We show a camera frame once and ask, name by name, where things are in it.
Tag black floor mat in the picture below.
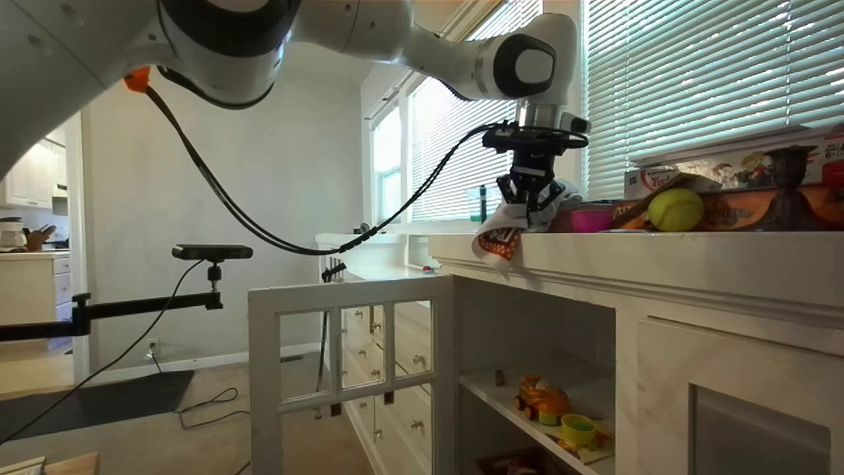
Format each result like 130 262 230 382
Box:
0 367 197 444

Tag white glass-paned dresser door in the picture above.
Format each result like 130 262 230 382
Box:
245 274 461 475

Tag orange toy food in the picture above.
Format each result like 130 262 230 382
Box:
512 375 574 427

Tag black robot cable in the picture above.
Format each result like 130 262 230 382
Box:
137 80 495 262

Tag green toy cup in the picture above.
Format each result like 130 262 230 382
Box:
559 411 605 452

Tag pink plastic bowl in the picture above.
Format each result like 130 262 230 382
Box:
551 201 621 235

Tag black camera cable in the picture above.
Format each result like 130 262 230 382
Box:
0 259 210 444

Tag black stereo camera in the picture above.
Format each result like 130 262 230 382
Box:
168 243 257 264

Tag white Twister game box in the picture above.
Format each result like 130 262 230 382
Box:
623 128 844 201

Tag white wooden dresser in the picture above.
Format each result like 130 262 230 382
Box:
334 226 844 475

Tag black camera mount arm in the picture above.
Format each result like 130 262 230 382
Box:
0 259 226 345

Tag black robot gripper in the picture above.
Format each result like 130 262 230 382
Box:
493 143 568 221

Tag orange-brown game box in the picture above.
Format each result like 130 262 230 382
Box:
611 181 844 235

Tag white window blinds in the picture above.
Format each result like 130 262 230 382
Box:
577 0 844 204

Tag yellow-green tennis ball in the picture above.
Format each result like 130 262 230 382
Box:
643 188 709 235

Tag cream towel with red print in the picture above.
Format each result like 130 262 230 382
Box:
469 181 585 266

